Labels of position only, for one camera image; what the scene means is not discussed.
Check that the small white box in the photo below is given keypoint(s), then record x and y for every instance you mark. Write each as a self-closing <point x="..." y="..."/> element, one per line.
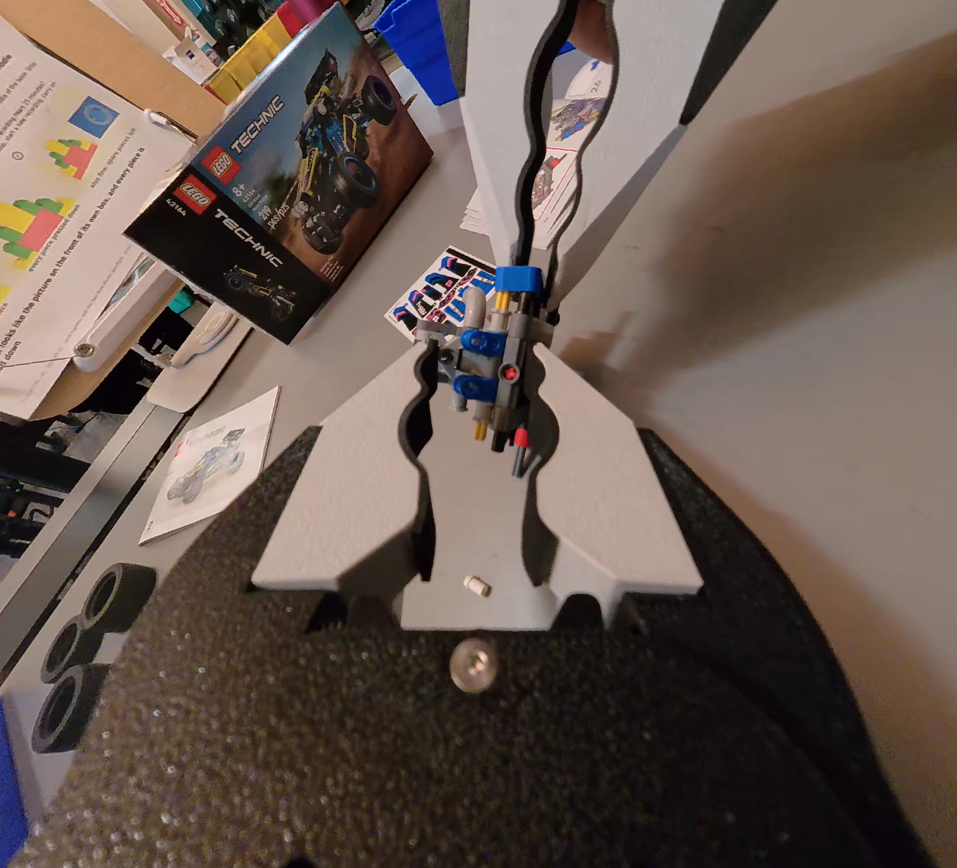
<point x="191" y="53"/>

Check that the white clip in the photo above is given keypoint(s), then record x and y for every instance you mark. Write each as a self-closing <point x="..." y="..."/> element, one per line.
<point x="123" y="329"/>

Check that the printed paper instruction sheet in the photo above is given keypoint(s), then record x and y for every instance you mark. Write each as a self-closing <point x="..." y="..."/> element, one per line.
<point x="60" y="210"/>

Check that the closed lego instruction booklet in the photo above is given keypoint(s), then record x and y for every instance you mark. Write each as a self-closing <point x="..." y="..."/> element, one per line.
<point x="213" y="464"/>

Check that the lego sticker sheet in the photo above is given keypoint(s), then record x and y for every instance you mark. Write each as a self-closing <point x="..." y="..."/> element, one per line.
<point x="437" y="292"/>

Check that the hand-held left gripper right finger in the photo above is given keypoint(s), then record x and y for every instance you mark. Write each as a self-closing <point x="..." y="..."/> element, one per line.
<point x="613" y="509"/>

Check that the small blue lego connector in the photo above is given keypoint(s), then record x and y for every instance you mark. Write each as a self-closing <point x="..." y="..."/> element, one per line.
<point x="520" y="279"/>

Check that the small white lego pin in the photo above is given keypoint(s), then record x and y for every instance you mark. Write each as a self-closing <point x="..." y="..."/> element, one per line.
<point x="478" y="585"/>

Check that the open lego instruction booklet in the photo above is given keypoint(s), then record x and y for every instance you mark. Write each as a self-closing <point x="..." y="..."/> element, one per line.
<point x="561" y="135"/>

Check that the yellow plastic bins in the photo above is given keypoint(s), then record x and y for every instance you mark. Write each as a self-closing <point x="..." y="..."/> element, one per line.
<point x="250" y="56"/>

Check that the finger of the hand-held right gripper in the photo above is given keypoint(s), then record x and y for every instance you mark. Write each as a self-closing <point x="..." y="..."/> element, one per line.
<point x="658" y="60"/>
<point x="501" y="60"/>

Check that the wooden board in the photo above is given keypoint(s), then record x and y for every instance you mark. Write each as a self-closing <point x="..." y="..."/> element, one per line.
<point x="82" y="23"/>

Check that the grey and blue lego assembly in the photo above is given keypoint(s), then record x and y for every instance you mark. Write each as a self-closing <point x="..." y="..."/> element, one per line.
<point x="490" y="359"/>

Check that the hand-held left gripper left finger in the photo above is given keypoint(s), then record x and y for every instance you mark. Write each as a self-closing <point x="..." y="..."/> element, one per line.
<point x="351" y="494"/>

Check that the blue plastic bin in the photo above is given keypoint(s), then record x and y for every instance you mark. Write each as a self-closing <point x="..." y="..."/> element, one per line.
<point x="422" y="38"/>

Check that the black lego set box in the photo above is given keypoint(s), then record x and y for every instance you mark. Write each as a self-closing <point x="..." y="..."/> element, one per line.
<point x="291" y="187"/>

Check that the blue block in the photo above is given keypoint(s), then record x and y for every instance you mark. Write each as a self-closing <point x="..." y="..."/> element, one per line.
<point x="11" y="771"/>

